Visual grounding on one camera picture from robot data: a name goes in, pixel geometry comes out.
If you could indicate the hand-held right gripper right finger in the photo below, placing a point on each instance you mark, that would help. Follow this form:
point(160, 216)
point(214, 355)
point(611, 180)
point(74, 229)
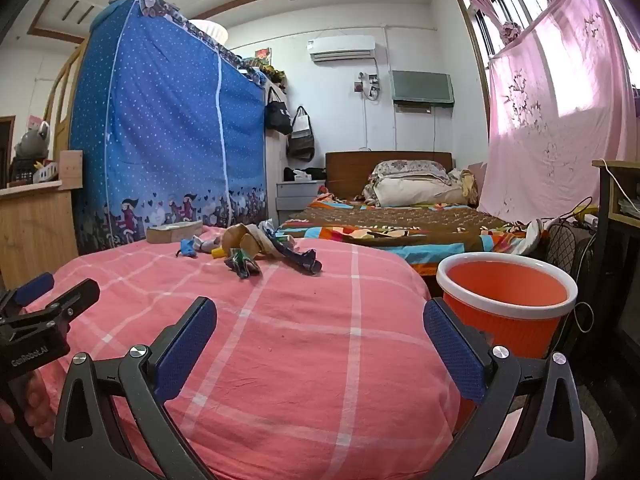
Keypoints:
point(455, 355)

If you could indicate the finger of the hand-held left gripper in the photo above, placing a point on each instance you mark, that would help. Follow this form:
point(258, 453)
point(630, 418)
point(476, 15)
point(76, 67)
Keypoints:
point(75, 297)
point(35, 287)

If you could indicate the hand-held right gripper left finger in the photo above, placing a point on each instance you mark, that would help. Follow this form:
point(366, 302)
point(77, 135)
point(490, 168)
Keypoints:
point(185, 350)

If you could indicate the orange bin with white rim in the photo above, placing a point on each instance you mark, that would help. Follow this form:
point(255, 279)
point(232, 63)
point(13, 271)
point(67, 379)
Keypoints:
point(505, 290)

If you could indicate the small blue wrapper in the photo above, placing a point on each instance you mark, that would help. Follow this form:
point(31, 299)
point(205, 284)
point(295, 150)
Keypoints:
point(186, 247)

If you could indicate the yellow tube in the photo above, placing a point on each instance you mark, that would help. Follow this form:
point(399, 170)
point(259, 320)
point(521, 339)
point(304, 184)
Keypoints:
point(218, 253)

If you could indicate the dark green wrapper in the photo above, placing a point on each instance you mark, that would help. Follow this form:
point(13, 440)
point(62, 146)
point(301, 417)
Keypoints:
point(242, 265)

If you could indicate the brown cardboard piece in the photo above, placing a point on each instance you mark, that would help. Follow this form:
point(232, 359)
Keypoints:
point(245, 240)

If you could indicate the light wooden cabinet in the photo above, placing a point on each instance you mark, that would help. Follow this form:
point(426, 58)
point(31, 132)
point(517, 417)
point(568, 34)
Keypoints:
point(30, 230)

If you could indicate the pink checked blanket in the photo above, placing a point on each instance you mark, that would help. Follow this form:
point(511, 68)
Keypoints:
point(300, 360)

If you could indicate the white plastic basket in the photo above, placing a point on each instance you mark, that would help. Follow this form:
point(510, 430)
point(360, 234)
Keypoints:
point(46, 172)

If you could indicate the grey mouse toy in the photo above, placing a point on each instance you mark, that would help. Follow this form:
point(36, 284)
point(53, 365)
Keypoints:
point(32, 147)

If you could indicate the colourful patterned bedsheet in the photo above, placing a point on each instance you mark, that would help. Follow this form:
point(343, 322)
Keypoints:
point(400, 225)

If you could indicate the black mesh rack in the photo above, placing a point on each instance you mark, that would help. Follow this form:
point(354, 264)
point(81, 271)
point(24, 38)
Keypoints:
point(567, 255)

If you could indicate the floral folded quilt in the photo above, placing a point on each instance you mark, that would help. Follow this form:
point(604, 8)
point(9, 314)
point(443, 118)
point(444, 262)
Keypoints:
point(415, 185)

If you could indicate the blue dotted fabric wardrobe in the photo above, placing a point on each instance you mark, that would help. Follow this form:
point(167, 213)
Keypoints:
point(160, 135)

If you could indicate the grey nightstand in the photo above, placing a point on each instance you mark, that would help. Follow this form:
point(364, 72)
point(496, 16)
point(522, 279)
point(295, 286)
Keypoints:
point(295, 200)

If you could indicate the white tissue box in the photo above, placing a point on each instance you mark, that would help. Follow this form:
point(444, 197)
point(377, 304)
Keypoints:
point(301, 176)

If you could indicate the wooden desk with black legs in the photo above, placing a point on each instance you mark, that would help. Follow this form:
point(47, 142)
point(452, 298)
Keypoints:
point(617, 220)

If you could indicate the brown wooden headboard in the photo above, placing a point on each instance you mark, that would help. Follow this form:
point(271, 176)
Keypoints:
point(350, 170)

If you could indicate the grey tote bag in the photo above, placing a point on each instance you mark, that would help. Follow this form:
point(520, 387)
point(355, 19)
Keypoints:
point(301, 140)

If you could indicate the black hanging bag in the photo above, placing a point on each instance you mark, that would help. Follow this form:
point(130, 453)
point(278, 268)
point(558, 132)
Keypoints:
point(278, 115)

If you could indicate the pink hanging sheet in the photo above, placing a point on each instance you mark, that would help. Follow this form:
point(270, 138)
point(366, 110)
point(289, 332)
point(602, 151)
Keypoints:
point(560, 120)

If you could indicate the clutter pile on wardrobe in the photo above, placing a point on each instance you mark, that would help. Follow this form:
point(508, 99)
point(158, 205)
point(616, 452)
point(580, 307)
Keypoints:
point(265, 67)

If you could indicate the white round basin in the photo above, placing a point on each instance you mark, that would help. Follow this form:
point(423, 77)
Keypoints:
point(210, 32)

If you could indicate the barred window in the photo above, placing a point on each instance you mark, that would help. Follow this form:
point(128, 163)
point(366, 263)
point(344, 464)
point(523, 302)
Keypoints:
point(492, 30)

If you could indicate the white air conditioner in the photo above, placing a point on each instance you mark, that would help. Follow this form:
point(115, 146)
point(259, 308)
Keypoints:
point(342, 47)

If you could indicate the wall television with green cover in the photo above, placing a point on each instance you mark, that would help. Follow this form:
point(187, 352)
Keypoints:
point(422, 87)

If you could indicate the wall socket with chargers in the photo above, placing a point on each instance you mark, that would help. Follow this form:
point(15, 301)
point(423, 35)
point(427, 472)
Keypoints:
point(367, 85)

